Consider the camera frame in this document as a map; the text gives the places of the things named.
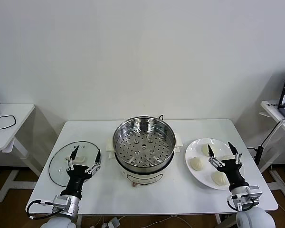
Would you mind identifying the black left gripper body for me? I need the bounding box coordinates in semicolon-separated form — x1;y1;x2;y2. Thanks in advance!
61;165;92;198

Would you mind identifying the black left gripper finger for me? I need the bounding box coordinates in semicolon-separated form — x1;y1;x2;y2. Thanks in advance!
64;145;80;172
85;149;102;175

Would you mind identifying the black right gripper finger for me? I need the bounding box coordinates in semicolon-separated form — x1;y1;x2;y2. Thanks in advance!
207;144;225;170
227;142;243;166

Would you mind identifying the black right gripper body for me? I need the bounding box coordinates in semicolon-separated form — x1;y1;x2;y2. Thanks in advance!
217;159;249;190

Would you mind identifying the white steamed baozi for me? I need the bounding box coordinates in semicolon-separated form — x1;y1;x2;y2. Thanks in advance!
201;143;219;157
189;156;206;172
211;171;229;187
219;154;236;162

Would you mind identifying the round glass lid white handle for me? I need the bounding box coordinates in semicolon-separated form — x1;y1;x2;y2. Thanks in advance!
48;140;102;187

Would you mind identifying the perforated steel steamer basket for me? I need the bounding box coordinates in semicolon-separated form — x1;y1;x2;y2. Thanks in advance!
112;115;176;172

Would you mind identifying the round white plate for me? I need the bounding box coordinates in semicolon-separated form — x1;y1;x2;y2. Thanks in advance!
184;137;245;190

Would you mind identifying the black hanging power adapter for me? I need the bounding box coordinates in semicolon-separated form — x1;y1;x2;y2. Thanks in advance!
247;145;264;166

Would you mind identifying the white electric cooker pot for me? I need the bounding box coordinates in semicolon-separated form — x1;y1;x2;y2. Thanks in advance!
105;133;183;189

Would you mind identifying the white side desk with label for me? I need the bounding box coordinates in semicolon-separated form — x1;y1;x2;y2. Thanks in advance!
260;99;285;202

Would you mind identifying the white floor power strip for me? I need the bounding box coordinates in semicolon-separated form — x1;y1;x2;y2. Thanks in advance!
101;217;121;228

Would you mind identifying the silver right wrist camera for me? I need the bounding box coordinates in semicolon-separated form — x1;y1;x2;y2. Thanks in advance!
247;185;263;202

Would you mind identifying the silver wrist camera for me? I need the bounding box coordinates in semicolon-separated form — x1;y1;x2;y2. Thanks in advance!
247;185;263;202
52;195;72;212

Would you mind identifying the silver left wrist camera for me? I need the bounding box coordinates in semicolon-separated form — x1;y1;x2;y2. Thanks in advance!
52;195;72;212

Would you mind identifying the black cable white plug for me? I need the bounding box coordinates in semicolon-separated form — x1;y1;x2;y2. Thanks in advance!
26;200;62;220

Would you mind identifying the white laptop cable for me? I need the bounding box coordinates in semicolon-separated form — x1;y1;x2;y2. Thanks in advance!
261;119;285;148

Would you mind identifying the black looped cable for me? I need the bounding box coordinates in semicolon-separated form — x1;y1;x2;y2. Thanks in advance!
0;115;17;130

